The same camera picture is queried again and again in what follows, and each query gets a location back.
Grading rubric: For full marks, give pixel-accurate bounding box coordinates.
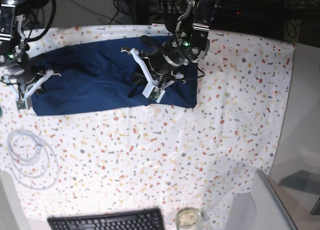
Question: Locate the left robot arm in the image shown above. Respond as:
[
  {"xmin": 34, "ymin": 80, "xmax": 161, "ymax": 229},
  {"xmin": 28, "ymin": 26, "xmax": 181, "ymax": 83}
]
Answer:
[{"xmin": 121, "ymin": 0, "xmax": 219, "ymax": 103}]

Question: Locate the terrazzo patterned table cloth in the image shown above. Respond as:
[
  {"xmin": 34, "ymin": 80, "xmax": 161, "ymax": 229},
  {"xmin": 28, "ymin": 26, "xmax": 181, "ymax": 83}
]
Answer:
[{"xmin": 0, "ymin": 30, "xmax": 296, "ymax": 230}]

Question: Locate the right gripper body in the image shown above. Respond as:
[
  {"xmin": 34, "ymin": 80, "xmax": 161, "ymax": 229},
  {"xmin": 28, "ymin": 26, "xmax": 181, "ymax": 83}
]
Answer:
[{"xmin": 1, "ymin": 57, "xmax": 61, "ymax": 111}]

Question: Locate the coiled white cable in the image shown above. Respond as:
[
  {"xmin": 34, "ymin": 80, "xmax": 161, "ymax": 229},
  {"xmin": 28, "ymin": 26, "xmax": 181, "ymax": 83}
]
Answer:
[{"xmin": 6, "ymin": 129, "xmax": 60, "ymax": 191}]

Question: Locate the grey monitor edge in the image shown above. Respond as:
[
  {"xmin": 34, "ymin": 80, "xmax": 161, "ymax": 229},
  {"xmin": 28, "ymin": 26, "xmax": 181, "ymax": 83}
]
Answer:
[{"xmin": 250, "ymin": 170, "xmax": 297, "ymax": 230}]

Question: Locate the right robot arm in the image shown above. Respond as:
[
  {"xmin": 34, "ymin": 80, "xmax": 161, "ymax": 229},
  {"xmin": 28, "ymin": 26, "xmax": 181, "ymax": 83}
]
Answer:
[{"xmin": 0, "ymin": 0, "xmax": 60, "ymax": 110}]

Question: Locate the dark blue t-shirt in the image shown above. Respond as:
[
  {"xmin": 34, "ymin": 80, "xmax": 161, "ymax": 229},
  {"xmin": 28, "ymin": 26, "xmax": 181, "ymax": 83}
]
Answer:
[{"xmin": 29, "ymin": 35, "xmax": 200, "ymax": 117}]

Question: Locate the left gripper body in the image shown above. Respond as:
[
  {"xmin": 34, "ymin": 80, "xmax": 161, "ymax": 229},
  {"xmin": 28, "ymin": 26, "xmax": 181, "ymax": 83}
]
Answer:
[{"xmin": 121, "ymin": 47, "xmax": 185, "ymax": 103}]

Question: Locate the black computer keyboard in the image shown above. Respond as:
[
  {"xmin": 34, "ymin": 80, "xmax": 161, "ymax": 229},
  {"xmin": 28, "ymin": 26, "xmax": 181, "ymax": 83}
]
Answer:
[{"xmin": 47, "ymin": 208, "xmax": 165, "ymax": 230}]

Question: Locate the clear glass jar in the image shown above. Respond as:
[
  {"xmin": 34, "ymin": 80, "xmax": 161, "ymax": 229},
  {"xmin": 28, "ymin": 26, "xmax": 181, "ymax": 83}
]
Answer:
[{"xmin": 175, "ymin": 207, "xmax": 202, "ymax": 230}]

